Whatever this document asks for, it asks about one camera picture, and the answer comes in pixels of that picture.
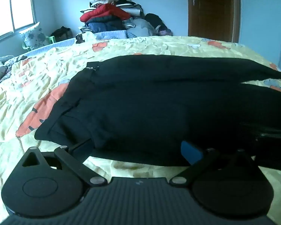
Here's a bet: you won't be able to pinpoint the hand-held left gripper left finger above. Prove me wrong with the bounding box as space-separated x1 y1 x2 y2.
21 138 108 188

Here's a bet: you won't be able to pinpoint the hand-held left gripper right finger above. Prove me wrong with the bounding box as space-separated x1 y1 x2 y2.
169 141 257 188

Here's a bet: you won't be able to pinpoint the black pants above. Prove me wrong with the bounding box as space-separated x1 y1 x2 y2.
34 54 281 167

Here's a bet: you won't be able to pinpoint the yellow floral bed sheet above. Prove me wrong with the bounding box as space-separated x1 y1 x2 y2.
0 36 281 217

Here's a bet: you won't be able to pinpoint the white floral wardrobe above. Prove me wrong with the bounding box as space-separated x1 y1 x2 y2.
238 0 281 74

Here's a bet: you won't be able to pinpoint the green plastic chair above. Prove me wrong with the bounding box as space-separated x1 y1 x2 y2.
22 36 56 51

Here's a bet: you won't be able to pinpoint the black bag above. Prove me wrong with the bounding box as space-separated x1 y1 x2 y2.
51 26 73 43

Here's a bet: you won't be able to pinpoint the floral pillow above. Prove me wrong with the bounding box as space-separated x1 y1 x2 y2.
19 22 50 50

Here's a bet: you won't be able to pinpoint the purple cloth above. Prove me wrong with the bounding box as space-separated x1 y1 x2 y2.
157 28 173 36

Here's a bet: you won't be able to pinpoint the navy jacket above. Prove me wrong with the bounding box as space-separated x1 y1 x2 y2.
85 18 125 32

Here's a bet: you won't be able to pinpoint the grey garment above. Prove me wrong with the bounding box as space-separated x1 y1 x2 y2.
125 18 156 37

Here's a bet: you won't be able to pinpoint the black backpack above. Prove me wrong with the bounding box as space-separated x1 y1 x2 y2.
144 13 168 33

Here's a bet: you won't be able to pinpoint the brown wooden door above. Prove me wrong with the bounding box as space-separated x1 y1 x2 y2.
187 0 241 43

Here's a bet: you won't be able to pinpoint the red jacket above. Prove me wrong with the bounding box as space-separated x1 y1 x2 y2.
80 3 132 23

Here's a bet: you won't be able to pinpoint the white folded garments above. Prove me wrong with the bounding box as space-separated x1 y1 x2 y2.
89 0 144 17

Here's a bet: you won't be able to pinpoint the window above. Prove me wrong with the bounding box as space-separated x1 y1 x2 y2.
0 0 37 45

